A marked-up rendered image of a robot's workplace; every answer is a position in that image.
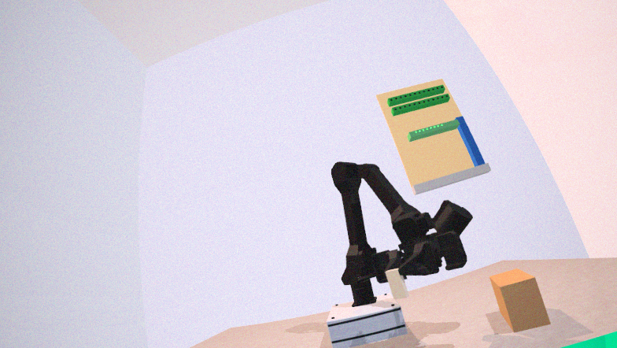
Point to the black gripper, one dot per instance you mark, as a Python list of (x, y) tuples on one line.
[(421, 258)]

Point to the orange block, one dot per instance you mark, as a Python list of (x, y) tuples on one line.
[(519, 300)]

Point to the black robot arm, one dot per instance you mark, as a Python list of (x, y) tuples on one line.
[(409, 223)]

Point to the beige domino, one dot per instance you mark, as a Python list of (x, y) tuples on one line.
[(397, 284)]

